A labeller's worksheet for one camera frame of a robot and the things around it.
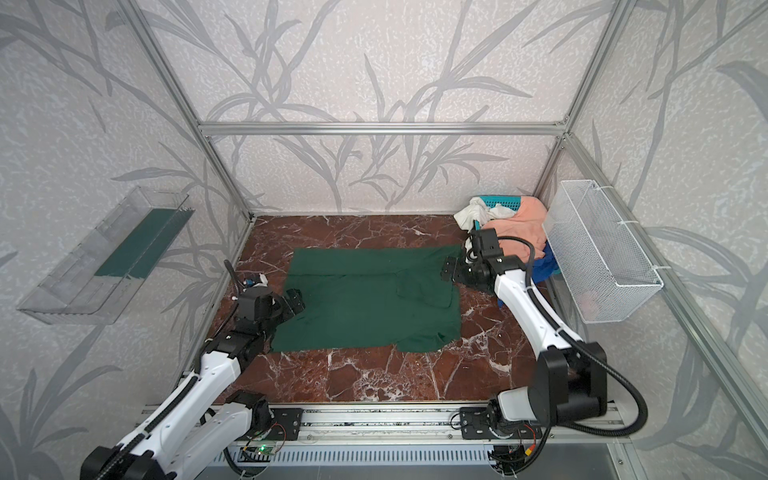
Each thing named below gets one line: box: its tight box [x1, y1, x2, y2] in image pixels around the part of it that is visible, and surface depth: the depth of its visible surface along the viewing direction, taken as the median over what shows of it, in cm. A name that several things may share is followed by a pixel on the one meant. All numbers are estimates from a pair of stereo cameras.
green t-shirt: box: [271, 244, 461, 353], surface depth 99 cm
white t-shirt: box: [453, 197, 516, 232], surface depth 113 cm
